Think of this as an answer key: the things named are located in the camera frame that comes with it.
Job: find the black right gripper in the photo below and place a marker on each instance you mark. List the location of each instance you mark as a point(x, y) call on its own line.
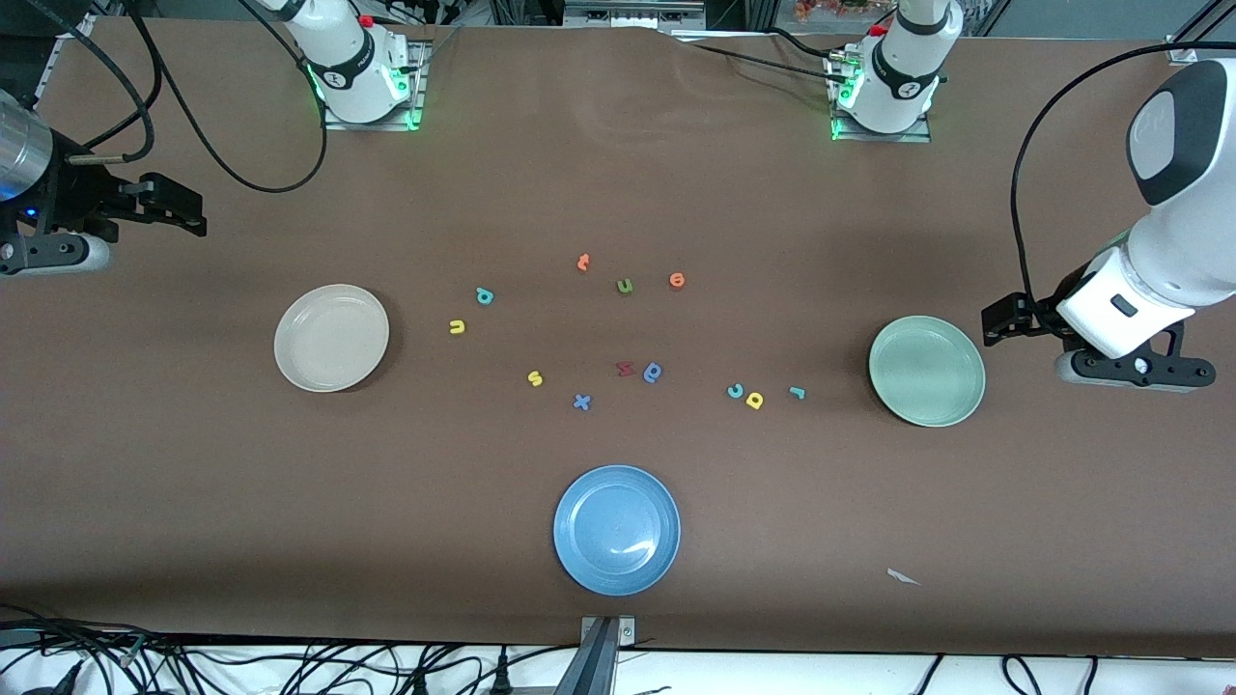
point(77, 190)

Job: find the yellow foam letter a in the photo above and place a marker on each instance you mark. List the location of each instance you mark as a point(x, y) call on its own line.
point(748, 396)

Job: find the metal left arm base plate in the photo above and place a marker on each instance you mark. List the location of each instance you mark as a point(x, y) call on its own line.
point(888, 138)

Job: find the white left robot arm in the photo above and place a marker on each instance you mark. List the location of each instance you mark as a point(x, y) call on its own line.
point(1183, 251)

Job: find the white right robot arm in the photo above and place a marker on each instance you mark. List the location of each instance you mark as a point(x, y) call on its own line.
point(343, 58)

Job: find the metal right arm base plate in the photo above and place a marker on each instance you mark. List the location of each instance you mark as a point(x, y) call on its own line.
point(417, 87)

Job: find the blue plate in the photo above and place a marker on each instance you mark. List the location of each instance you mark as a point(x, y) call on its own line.
point(616, 531)

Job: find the blue foam letter x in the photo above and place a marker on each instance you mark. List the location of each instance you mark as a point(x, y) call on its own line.
point(581, 402)

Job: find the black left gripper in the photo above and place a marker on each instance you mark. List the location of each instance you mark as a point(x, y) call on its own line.
point(1045, 314)

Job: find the white paper scrap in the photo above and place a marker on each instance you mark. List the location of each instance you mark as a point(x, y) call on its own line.
point(900, 576)

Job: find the green plate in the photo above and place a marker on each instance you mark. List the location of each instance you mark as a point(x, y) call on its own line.
point(927, 372)

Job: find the grey metal mount post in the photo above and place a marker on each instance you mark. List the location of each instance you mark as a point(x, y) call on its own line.
point(594, 666)

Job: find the blue foam letter a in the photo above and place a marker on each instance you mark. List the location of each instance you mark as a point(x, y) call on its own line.
point(660, 375)

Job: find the grey metal rail box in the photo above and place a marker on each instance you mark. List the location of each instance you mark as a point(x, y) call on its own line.
point(632, 13)

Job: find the black power plug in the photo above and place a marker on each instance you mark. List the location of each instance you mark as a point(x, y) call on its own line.
point(420, 683)
point(500, 676)

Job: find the beige brown plate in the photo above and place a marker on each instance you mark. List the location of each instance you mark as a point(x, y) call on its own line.
point(331, 338)

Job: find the aluminium corner bracket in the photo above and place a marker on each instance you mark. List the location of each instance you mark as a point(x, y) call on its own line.
point(77, 25)
point(1180, 50)

